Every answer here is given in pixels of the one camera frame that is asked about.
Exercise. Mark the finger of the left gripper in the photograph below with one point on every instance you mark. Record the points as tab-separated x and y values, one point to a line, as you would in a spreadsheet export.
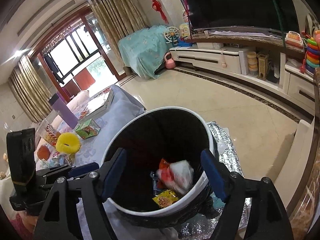
80	171

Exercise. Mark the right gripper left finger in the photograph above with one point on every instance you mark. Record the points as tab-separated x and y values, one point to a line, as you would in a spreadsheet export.
58	218

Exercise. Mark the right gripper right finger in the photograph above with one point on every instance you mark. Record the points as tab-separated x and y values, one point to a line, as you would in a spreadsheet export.
268	217

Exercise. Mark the silver blue wrapper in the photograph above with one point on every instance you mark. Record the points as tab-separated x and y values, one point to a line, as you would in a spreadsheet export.
57	160

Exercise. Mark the yellow snack wrapper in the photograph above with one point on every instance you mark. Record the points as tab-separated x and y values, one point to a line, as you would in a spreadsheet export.
166	198

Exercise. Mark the white tissue wrapper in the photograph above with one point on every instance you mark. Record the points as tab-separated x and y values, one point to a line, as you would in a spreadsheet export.
177	177

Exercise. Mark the white trash bin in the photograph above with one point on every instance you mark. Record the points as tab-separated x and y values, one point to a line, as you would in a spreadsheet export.
171	134

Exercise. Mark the floral tablecloth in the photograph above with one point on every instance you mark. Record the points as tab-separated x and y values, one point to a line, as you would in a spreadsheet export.
124	108

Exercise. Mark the red apple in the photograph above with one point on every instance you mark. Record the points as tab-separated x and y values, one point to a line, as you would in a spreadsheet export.
43	152

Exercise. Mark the green carton box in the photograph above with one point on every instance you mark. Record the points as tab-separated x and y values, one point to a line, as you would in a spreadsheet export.
87	129

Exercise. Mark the clear popcorn jar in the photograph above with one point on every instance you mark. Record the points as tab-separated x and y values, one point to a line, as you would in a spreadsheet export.
48	133

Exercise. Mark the purple thermos bottle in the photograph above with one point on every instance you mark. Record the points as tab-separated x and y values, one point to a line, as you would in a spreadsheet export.
63	111

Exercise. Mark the silver foil mat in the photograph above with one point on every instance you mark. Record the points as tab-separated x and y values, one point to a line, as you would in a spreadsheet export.
220	211

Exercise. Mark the stack of children books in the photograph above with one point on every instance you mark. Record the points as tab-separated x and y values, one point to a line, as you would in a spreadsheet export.
98	105

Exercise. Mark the teal covered furniture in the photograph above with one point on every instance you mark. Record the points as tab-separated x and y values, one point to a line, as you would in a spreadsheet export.
143	51

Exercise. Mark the pink kettlebell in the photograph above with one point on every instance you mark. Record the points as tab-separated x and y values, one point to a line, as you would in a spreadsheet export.
169	61

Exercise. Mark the white tv cabinet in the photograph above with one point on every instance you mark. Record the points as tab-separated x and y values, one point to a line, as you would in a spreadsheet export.
266	64

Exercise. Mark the beige curtain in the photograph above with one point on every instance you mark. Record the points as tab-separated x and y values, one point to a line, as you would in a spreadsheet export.
117	19

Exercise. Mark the toy ferris wheel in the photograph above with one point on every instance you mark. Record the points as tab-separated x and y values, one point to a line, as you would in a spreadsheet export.
172	35

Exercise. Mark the black television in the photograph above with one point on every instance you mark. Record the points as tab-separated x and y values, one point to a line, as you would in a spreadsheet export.
278	15

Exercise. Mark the rainbow stacking ring toy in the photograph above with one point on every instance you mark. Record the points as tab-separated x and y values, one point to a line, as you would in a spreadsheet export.
311	58

